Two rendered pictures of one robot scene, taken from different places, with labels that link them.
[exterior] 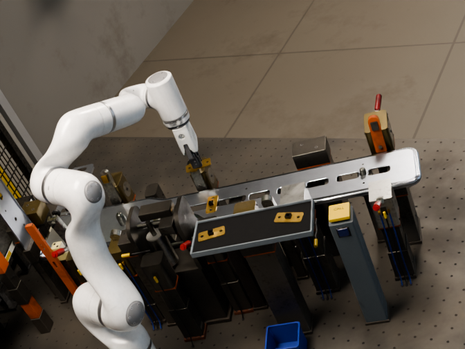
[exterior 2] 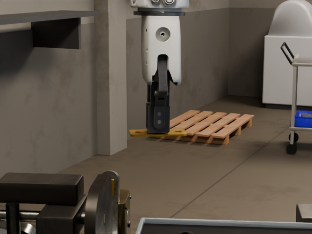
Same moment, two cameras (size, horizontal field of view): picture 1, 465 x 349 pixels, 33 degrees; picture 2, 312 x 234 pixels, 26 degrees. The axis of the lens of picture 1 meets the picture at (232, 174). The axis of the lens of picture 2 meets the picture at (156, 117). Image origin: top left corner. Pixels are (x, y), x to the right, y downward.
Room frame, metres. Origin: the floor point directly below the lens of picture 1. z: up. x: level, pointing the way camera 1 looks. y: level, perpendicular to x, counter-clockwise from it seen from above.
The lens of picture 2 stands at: (1.14, 0.36, 1.45)
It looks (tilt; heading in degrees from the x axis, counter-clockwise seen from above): 12 degrees down; 344
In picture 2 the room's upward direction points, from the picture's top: straight up
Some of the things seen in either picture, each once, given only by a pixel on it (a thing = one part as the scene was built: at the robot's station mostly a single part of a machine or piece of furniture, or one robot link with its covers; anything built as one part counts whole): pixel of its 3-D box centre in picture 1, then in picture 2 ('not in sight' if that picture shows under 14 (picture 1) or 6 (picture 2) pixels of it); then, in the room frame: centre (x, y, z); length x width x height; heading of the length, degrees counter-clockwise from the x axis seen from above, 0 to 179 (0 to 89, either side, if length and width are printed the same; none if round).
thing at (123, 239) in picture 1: (152, 278); not in sight; (2.04, 0.39, 0.91); 0.07 x 0.05 x 0.42; 159
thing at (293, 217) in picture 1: (288, 216); not in sight; (1.73, -0.10, 1.17); 0.08 x 0.04 x 0.01; 55
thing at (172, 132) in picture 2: (197, 164); (158, 129); (2.08, 0.09, 1.23); 0.08 x 0.04 x 0.01; 80
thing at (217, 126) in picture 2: not in sight; (205, 126); (7.14, -1.85, 0.05); 1.06 x 0.73 x 0.10; 139
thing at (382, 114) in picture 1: (387, 158); not in sight; (2.13, -0.52, 0.88); 0.14 x 0.09 x 0.36; 159
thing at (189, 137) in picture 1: (183, 133); (159, 44); (2.08, 0.08, 1.36); 0.10 x 0.07 x 0.11; 171
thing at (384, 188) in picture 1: (393, 235); not in sight; (1.78, -0.38, 0.88); 0.12 x 0.07 x 0.36; 159
